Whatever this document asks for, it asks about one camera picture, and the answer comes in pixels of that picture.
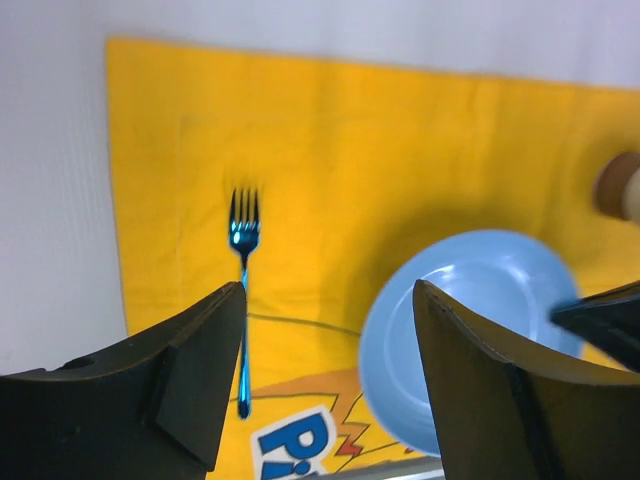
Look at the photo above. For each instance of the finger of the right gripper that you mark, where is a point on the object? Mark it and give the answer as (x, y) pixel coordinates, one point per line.
(608, 320)

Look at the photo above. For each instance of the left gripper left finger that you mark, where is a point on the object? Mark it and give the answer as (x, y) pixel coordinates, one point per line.
(151, 406)

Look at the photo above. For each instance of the yellow Pikachu placemat cloth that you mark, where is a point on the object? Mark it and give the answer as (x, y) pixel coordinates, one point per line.
(358, 168)

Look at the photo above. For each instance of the metal cup with paper sleeve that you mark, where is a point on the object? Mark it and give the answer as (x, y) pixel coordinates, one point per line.
(616, 189)

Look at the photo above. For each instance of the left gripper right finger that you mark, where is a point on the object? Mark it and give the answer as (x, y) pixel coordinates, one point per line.
(506, 407)

